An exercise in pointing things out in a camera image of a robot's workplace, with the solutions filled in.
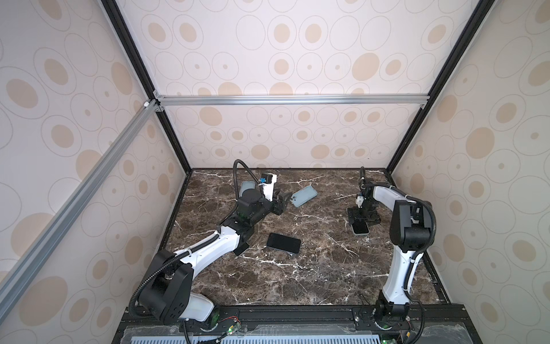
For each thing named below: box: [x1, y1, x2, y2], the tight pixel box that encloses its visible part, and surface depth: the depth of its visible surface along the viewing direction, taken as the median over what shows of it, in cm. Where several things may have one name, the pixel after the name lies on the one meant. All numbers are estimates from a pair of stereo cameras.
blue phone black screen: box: [266, 232, 302, 254], surface depth 94 cm
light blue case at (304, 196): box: [289, 184, 318, 208], surface depth 111 cm
